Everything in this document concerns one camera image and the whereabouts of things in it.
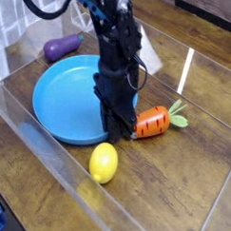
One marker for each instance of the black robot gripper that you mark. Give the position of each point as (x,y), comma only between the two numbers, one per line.
(116,90)

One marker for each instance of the orange toy carrot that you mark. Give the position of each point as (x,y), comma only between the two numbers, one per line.
(157,120)

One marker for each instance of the yellow toy lemon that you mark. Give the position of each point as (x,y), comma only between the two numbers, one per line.
(103,163)

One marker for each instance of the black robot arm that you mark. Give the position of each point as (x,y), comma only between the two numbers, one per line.
(115,27)

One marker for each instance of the blue round plate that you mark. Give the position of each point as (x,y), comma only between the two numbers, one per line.
(65,103)

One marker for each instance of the purple toy eggplant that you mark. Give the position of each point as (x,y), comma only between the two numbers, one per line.
(56,49)

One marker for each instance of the clear acrylic enclosure wall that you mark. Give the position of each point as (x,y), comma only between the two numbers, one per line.
(180,181)

